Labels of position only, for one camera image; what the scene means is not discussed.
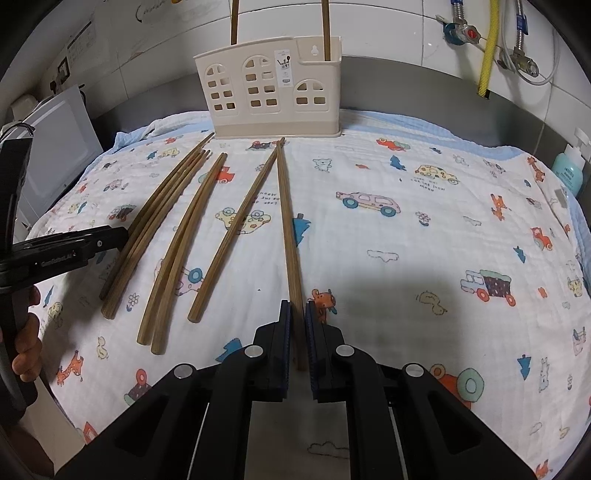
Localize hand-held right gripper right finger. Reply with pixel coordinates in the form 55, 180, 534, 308
305, 299, 539, 480

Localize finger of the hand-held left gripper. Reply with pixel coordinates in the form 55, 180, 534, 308
11, 225, 129, 259

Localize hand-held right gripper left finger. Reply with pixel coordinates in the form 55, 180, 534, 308
53, 299, 293, 480

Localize beige plastic chopstick holder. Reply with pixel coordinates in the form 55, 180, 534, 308
193, 36, 345, 139

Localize person's left hand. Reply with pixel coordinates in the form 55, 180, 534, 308
11, 286, 45, 382

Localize white microwave oven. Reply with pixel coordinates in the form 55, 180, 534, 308
11, 85, 105, 227

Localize white appliance behind microwave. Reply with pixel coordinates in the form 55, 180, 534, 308
11, 95, 38, 121

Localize white cartoon printed blanket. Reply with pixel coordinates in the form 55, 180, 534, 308
25, 111, 586, 480

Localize teal soap pump bottle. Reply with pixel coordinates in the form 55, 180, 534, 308
551, 129, 591, 197

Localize metal pipe valve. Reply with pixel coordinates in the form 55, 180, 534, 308
499, 48, 541, 79

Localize wall power socket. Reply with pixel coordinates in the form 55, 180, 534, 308
48, 55, 72, 90

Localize white wall label sticker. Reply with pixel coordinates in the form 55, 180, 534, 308
65, 32, 95, 61

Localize red handle pipe valve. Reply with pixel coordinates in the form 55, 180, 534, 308
443, 18, 485, 47

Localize yellow corrugated gas hose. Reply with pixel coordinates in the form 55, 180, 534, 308
475, 0, 502, 99

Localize metal water valves and hoses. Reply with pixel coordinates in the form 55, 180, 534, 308
501, 0, 561, 86

